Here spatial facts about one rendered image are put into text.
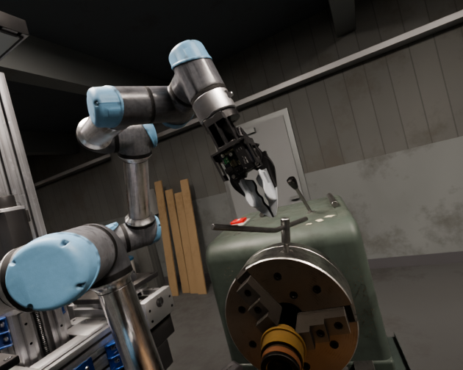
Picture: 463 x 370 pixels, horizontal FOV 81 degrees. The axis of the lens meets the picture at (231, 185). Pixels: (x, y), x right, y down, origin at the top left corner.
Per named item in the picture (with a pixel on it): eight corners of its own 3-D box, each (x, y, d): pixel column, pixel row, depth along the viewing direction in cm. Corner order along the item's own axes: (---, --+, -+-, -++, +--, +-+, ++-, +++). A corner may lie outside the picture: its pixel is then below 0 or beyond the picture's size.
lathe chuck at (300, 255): (237, 349, 79) (231, 244, 77) (355, 368, 69) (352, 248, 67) (228, 371, 70) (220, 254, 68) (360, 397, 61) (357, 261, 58)
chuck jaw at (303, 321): (298, 303, 66) (347, 296, 63) (303, 322, 66) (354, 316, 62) (294, 330, 56) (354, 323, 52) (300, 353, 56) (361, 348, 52)
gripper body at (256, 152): (223, 186, 47) (192, 125, 48) (237, 182, 55) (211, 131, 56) (261, 165, 45) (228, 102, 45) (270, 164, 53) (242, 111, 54)
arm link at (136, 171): (119, 242, 114) (101, 112, 90) (153, 231, 123) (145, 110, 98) (128, 259, 106) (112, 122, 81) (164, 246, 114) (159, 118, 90)
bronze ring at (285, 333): (258, 318, 60) (250, 350, 51) (300, 315, 57) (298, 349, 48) (269, 355, 61) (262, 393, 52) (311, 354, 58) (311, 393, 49)
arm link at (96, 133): (65, 124, 86) (86, 68, 46) (101, 121, 92) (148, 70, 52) (73, 159, 87) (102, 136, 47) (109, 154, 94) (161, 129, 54)
